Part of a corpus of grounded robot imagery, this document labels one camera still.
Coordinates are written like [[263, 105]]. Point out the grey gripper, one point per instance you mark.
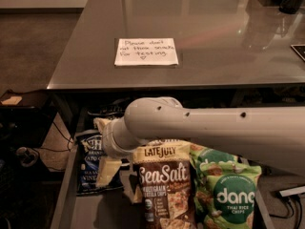
[[109, 139]]

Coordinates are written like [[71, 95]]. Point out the blue kettle chip bag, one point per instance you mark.
[[113, 110], [90, 147]]

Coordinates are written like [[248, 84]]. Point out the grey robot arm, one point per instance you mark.
[[271, 136]]

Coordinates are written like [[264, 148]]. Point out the grey open top drawer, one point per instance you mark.
[[111, 209]]

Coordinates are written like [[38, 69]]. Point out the front brown Sea Salt bag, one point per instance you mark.
[[164, 175]]

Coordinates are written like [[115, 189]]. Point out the middle green Dang chips bag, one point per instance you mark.
[[208, 162]]

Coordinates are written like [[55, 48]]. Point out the green dang chips bag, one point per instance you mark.
[[225, 192], [208, 162]]

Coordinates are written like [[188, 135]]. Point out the front green Dang chips bag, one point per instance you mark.
[[225, 192]]

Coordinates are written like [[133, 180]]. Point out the black side cabinet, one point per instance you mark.
[[28, 123]]

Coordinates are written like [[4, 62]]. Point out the white handwritten paper note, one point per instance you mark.
[[146, 52]]

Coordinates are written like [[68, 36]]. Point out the yellow sticky note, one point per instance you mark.
[[12, 101]]

